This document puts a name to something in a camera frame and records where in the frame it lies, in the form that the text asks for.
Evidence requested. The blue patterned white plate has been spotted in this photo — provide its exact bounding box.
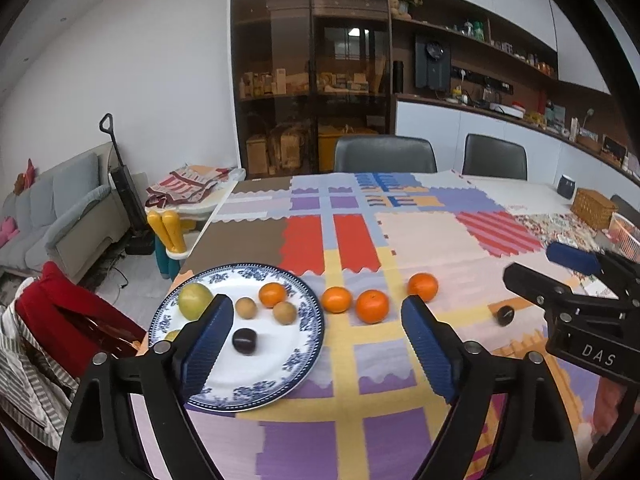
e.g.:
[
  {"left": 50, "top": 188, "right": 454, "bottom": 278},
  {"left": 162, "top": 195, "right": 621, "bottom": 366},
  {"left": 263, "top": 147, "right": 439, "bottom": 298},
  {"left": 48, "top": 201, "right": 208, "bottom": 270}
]
[{"left": 148, "top": 263, "right": 326, "bottom": 412}]

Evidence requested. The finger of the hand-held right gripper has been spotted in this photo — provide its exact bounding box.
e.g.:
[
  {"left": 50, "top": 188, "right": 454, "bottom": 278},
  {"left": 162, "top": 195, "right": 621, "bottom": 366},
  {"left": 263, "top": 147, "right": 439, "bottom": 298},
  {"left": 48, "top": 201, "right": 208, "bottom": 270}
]
[
  {"left": 546, "top": 242, "right": 640, "bottom": 302},
  {"left": 502, "top": 262, "right": 577, "bottom": 314}
]

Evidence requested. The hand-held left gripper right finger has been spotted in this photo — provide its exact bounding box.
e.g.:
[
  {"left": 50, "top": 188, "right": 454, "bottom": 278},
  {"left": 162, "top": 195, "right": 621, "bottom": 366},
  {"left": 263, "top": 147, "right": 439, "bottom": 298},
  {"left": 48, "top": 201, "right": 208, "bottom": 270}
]
[{"left": 401, "top": 295, "right": 583, "bottom": 480}]

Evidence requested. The dark glass cabinet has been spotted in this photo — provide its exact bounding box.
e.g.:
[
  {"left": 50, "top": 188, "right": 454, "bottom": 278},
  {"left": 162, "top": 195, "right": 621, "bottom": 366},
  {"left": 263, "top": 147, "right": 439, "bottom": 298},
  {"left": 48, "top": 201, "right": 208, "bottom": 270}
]
[{"left": 230, "top": 0, "right": 393, "bottom": 178}]

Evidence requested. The orange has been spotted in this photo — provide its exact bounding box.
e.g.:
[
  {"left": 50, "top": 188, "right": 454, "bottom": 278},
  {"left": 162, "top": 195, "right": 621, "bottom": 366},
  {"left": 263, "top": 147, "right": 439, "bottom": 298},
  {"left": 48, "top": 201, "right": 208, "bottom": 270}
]
[
  {"left": 407, "top": 272, "right": 440, "bottom": 303},
  {"left": 321, "top": 286, "right": 353, "bottom": 314},
  {"left": 355, "top": 289, "right": 390, "bottom": 324},
  {"left": 258, "top": 282, "right": 287, "bottom": 309}
]

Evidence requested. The red plush toy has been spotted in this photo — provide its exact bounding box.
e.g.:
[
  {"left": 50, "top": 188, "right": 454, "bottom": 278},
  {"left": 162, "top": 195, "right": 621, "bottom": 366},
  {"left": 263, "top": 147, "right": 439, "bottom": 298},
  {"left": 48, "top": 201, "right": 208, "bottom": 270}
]
[{"left": 14, "top": 158, "right": 40, "bottom": 196}]

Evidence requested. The black upright vacuum cleaner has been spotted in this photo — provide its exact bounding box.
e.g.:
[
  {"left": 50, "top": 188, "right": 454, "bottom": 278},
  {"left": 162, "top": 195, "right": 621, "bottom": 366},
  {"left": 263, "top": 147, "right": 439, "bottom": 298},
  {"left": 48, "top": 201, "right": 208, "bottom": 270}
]
[{"left": 99, "top": 113, "right": 153, "bottom": 256}]

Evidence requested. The grey dining chair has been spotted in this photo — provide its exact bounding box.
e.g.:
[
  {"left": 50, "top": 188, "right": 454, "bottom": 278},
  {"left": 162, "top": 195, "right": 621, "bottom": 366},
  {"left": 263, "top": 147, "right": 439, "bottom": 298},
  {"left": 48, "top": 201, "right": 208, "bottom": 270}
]
[
  {"left": 333, "top": 135, "right": 437, "bottom": 175},
  {"left": 462, "top": 133, "right": 528, "bottom": 181}
]

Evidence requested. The yellow plastic post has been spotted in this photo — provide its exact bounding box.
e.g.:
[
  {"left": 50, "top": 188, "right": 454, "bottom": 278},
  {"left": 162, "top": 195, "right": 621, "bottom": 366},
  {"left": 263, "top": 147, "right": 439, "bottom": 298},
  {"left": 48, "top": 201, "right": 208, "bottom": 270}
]
[
  {"left": 146, "top": 210, "right": 173, "bottom": 251},
  {"left": 162, "top": 210, "right": 187, "bottom": 253}
]

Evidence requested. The small white table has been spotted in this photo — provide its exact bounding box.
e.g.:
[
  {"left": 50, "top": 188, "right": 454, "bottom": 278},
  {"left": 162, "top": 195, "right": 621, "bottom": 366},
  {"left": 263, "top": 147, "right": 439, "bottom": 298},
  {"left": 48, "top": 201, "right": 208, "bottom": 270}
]
[{"left": 145, "top": 167, "right": 247, "bottom": 261}]

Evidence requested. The colourful patchwork tablecloth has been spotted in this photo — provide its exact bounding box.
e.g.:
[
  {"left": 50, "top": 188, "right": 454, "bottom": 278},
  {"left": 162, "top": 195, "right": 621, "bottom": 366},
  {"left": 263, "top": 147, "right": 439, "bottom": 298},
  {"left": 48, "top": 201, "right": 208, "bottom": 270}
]
[{"left": 132, "top": 172, "right": 621, "bottom": 480}]

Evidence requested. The wooden wall shelf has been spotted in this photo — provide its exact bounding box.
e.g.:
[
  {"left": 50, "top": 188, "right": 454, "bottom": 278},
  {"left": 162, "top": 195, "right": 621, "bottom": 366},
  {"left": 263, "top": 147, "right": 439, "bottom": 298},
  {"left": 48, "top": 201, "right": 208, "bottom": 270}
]
[{"left": 387, "top": 0, "right": 640, "bottom": 181}]

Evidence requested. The red jacket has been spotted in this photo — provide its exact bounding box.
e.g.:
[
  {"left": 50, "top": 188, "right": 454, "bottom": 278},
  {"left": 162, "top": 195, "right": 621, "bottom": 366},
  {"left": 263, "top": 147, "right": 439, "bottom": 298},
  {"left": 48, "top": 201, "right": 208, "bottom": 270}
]
[{"left": 15, "top": 261, "right": 148, "bottom": 378}]

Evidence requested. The teal plastic leg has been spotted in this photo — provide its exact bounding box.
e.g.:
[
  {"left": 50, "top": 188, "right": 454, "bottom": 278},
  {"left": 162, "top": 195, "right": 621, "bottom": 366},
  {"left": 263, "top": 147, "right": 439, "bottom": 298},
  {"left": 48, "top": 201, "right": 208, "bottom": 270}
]
[{"left": 153, "top": 235, "right": 173, "bottom": 281}]

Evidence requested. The tile patterned table mat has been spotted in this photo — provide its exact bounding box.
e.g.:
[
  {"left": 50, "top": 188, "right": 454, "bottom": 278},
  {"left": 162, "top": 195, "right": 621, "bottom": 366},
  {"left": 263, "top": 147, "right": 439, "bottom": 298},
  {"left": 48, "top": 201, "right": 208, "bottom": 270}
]
[{"left": 510, "top": 210, "right": 616, "bottom": 261}]

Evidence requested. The dark dining chair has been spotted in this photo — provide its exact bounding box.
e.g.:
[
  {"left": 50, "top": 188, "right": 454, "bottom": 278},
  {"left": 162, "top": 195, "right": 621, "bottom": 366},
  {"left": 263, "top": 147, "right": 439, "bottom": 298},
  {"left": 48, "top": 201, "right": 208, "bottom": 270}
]
[{"left": 610, "top": 194, "right": 640, "bottom": 221}]

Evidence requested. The white table cover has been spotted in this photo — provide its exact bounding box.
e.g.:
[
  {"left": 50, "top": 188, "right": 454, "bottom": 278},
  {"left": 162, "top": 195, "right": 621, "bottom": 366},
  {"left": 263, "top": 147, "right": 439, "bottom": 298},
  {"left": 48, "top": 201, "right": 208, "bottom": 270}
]
[{"left": 452, "top": 172, "right": 576, "bottom": 211}]

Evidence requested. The green pear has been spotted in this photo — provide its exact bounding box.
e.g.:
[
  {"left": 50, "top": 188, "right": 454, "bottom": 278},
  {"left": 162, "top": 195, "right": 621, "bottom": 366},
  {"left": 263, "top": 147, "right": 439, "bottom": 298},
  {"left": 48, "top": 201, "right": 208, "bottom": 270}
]
[{"left": 178, "top": 282, "right": 215, "bottom": 322}]

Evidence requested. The person's right hand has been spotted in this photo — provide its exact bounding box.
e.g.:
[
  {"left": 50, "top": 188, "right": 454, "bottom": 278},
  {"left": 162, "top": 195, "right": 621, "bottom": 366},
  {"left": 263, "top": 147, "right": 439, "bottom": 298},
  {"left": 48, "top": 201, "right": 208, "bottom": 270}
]
[{"left": 592, "top": 375, "right": 632, "bottom": 438}]

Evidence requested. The grey sofa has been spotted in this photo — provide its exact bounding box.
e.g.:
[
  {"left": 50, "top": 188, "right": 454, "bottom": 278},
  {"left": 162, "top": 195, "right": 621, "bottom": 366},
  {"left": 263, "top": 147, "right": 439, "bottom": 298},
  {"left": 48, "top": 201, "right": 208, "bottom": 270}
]
[{"left": 0, "top": 151, "right": 132, "bottom": 283}]

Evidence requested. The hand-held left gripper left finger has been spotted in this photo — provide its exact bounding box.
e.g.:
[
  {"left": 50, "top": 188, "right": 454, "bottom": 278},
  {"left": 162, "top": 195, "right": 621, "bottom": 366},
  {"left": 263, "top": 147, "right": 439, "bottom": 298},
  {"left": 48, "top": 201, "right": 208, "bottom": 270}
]
[{"left": 55, "top": 294, "right": 236, "bottom": 480}]

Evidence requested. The striped grey cloth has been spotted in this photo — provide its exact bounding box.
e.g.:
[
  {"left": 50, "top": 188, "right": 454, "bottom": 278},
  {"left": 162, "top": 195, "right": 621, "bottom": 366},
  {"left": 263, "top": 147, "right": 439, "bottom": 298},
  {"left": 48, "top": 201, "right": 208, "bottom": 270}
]
[{"left": 0, "top": 305, "right": 81, "bottom": 453}]

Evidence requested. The wicker basket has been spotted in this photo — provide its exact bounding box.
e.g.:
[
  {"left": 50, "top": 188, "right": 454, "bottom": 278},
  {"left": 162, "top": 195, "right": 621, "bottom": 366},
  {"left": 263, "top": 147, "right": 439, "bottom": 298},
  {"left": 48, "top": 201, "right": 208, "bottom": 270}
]
[{"left": 571, "top": 188, "right": 619, "bottom": 230}]

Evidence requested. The pink plush toy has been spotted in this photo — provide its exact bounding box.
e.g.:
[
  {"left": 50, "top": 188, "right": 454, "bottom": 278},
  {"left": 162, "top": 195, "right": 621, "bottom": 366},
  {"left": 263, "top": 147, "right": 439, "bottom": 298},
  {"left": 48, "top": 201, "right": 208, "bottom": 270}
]
[{"left": 0, "top": 217, "right": 21, "bottom": 248}]

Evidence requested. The folded striped cloth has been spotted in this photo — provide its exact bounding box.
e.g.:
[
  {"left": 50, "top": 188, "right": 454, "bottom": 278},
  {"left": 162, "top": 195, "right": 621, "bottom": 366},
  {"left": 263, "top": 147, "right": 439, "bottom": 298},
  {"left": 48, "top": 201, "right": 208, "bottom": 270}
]
[{"left": 146, "top": 165, "right": 238, "bottom": 208}]

